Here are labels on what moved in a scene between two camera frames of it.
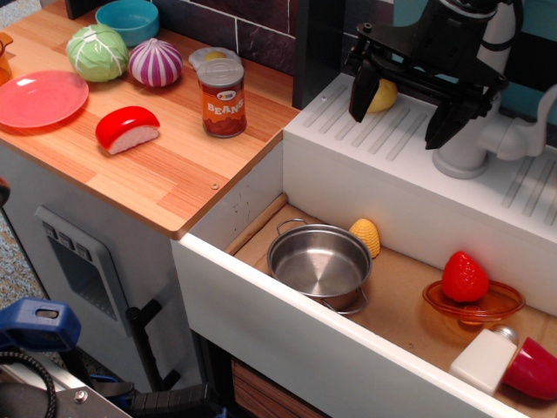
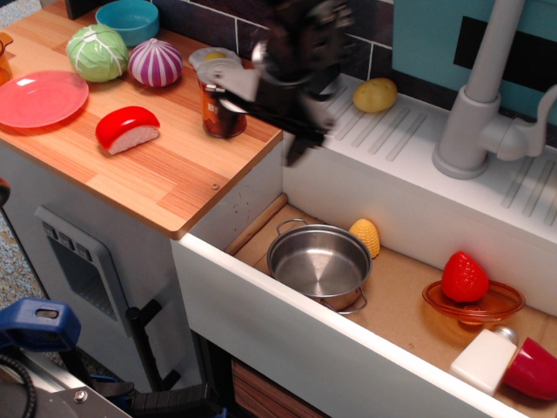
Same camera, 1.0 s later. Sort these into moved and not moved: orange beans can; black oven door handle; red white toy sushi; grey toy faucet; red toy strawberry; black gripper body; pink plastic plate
Moved: black gripper body
Not moved: orange beans can; red toy strawberry; black oven door handle; pink plastic plate; red white toy sushi; grey toy faucet
